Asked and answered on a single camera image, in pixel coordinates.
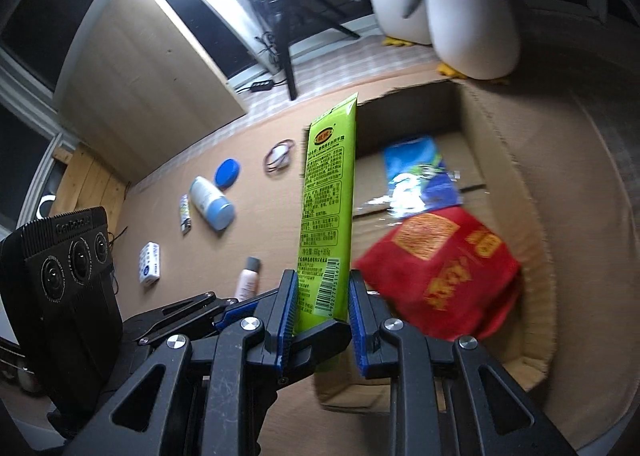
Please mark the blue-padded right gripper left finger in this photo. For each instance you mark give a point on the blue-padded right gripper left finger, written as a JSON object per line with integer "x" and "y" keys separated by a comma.
{"x": 197, "y": 397}

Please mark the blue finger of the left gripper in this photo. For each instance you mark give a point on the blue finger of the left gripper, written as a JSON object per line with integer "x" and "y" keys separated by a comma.
{"x": 259, "y": 306}

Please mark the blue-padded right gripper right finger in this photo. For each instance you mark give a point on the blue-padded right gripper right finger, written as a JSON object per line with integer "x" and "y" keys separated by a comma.
{"x": 446, "y": 397}

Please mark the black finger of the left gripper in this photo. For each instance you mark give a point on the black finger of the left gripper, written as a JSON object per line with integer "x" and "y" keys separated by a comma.
{"x": 193, "y": 317}

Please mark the small pink bottle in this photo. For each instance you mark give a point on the small pink bottle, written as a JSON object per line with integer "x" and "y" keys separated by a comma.
{"x": 248, "y": 282}

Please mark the white tissue pack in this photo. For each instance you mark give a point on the white tissue pack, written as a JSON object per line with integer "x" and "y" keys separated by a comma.
{"x": 149, "y": 264}

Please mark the small striped tube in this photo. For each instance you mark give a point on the small striped tube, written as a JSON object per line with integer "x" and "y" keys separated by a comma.
{"x": 185, "y": 215}

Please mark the green toothpaste tube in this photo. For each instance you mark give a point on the green toothpaste tube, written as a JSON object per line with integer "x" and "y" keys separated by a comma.
{"x": 325, "y": 239}

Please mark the white blue-capped lotion bottle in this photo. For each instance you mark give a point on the white blue-capped lotion bottle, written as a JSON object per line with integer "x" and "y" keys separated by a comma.
{"x": 212, "y": 204}

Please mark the blue round lid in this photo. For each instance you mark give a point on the blue round lid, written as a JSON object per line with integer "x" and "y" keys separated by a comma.
{"x": 227, "y": 173}

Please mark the pine plank headboard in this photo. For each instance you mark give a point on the pine plank headboard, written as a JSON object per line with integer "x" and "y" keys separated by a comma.
{"x": 87, "y": 183}

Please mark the red snack bag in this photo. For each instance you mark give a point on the red snack bag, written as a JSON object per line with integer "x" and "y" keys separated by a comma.
{"x": 446, "y": 273}

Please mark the blue snack packet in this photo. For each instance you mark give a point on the blue snack packet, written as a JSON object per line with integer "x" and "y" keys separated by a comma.
{"x": 417, "y": 178}

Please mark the light wooden board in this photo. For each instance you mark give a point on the light wooden board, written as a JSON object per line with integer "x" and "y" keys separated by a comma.
{"x": 137, "y": 88}

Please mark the black power strip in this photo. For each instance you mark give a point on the black power strip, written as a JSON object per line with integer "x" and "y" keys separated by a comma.
{"x": 258, "y": 86}

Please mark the brown cardboard box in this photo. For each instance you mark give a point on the brown cardboard box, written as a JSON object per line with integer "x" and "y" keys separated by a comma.
{"x": 464, "y": 118}

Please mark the black tripod stand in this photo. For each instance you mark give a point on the black tripod stand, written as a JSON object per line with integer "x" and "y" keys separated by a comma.
{"x": 282, "y": 17}

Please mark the small grey penguin plush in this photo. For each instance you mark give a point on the small grey penguin plush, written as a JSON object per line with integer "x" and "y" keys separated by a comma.
{"x": 476, "y": 39}

